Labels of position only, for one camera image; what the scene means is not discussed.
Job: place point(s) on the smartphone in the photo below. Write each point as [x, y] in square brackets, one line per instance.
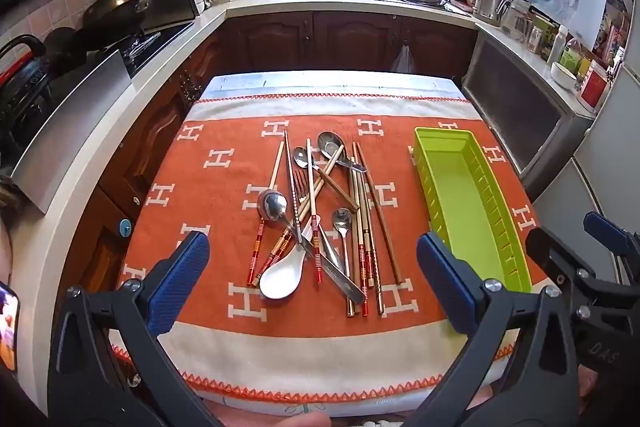
[7, 332]

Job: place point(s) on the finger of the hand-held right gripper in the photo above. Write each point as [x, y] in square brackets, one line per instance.
[542, 252]
[605, 229]

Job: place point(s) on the white ceramic spoon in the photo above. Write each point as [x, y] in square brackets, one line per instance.
[280, 279]

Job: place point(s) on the light chopstick red striped end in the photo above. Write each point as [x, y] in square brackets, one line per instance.
[310, 167]
[255, 252]

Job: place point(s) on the black cooking pot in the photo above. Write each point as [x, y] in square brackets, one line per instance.
[25, 97]

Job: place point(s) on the blue cabinet child lock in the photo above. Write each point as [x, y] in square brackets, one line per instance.
[124, 227]

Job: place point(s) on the dark brown wooden chopstick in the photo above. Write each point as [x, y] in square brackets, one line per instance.
[378, 207]

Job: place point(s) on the metal fork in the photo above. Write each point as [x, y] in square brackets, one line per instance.
[300, 187]

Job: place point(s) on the stainless steel appliance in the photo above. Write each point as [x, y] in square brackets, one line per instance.
[515, 122]

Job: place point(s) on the chopstick with golden end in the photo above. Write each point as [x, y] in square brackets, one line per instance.
[372, 257]

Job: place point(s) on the white bowl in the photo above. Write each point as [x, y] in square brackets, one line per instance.
[564, 74]

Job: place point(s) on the glass pitcher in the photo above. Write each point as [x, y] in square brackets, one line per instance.
[515, 17]

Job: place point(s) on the white plastic bottle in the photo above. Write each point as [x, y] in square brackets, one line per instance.
[557, 44]

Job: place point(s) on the wok with lid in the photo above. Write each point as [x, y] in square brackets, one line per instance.
[117, 4]

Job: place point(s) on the green labelled bottle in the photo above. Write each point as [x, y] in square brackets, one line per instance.
[570, 54]

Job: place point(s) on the stainless steel splash guard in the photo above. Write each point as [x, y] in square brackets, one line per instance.
[75, 127]

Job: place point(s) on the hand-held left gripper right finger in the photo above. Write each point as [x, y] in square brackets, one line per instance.
[445, 282]

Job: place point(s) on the small metal spoon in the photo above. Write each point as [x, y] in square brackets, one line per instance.
[342, 218]

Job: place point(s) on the red labelled jar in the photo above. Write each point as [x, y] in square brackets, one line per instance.
[592, 87]

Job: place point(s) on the orange printed blanket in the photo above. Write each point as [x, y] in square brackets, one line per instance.
[210, 207]

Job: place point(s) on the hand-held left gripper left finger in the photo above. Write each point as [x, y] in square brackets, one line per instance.
[180, 282]

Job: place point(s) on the grey refrigerator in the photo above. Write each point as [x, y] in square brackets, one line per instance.
[600, 167]

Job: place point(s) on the light chopstick red yellow end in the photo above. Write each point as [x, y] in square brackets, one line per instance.
[327, 169]

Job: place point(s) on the hanging clear plastic bag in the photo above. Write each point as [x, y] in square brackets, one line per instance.
[402, 59]

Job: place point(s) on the gas stove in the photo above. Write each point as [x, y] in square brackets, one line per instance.
[145, 47]

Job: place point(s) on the green plastic utensil tray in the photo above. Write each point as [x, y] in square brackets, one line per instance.
[465, 207]

